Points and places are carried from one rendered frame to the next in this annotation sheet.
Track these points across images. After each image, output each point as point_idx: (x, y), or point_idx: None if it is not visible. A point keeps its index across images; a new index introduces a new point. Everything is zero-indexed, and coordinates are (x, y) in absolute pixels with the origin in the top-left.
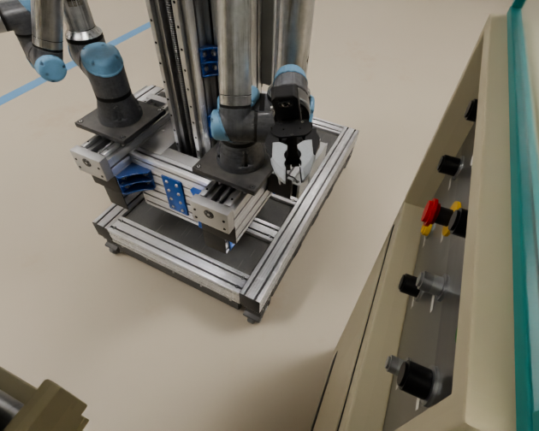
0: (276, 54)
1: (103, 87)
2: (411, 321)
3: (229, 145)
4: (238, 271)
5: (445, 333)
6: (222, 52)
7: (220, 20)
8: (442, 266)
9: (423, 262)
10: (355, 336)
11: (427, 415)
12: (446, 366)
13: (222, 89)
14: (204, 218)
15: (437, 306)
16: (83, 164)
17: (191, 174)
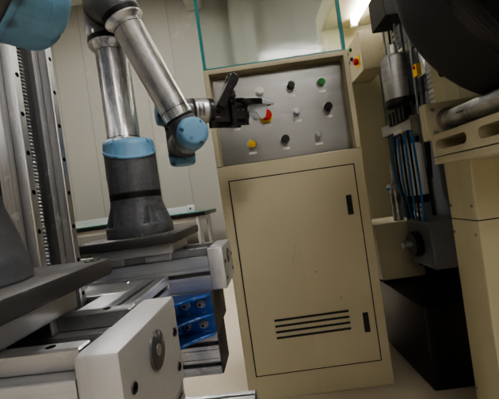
0: (128, 102)
1: None
2: (297, 142)
3: (160, 193)
4: None
5: (314, 104)
6: (169, 70)
7: (154, 46)
8: (285, 117)
9: (268, 145)
10: (295, 199)
11: (345, 62)
12: (323, 99)
13: (183, 97)
14: (228, 270)
15: (301, 115)
16: (149, 387)
17: (147, 287)
